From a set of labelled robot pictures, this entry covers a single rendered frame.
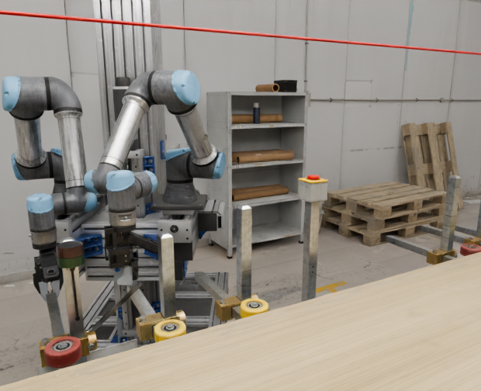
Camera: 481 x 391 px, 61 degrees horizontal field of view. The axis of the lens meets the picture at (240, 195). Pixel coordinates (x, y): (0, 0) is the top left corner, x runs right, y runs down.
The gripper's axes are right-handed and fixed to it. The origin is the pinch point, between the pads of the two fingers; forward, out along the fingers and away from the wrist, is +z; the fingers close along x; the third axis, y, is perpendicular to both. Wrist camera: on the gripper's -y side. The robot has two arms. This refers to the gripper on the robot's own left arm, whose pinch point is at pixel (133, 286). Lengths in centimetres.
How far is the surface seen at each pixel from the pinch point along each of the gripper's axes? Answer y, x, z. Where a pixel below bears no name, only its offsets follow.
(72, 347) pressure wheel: 20.1, 22.1, 1.7
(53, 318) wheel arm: 22.7, -3.8, 6.3
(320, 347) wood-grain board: -32, 49, 2
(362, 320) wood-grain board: -49, 45, 2
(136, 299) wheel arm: -1.6, -4.4, 6.6
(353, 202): -283, -203, 50
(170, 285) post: -7.3, 12.5, -4.0
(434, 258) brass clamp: -123, 12, 9
